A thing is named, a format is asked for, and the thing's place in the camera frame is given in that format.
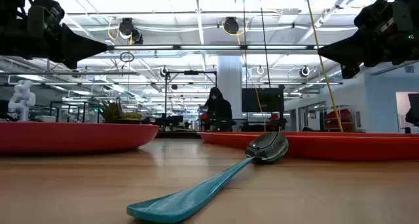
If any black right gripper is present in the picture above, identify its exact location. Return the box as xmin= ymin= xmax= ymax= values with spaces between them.
xmin=317 ymin=0 xmax=419 ymax=80

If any black wall monitor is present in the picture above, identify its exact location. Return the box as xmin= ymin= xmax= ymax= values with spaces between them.
xmin=241 ymin=87 xmax=285 ymax=113

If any coiled black cable ring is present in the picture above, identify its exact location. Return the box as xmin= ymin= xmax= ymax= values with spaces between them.
xmin=119 ymin=51 xmax=136 ymax=63

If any red storage bin shelf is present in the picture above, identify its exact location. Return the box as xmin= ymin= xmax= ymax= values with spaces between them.
xmin=323 ymin=107 xmax=356 ymax=132

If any thin black hanging cable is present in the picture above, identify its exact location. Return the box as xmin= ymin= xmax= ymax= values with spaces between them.
xmin=257 ymin=0 xmax=272 ymax=87

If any white square pillar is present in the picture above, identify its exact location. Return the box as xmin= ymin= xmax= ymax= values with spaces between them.
xmin=217 ymin=55 xmax=243 ymax=120

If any red round plate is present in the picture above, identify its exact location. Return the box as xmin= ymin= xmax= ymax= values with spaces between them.
xmin=0 ymin=121 xmax=160 ymax=155

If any orange-red plastic tray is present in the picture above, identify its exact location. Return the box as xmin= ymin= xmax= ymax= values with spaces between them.
xmin=198 ymin=131 xmax=419 ymax=162

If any person in black hood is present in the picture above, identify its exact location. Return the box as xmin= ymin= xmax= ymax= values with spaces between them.
xmin=203 ymin=86 xmax=234 ymax=132

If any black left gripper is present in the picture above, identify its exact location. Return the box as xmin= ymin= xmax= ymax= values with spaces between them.
xmin=19 ymin=0 xmax=109 ymax=70

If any metal spoon with teal handle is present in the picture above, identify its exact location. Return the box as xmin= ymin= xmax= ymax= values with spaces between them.
xmin=126 ymin=131 xmax=289 ymax=224

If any black metal frame rig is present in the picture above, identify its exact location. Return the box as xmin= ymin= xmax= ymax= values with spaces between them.
xmin=164 ymin=70 xmax=218 ymax=133

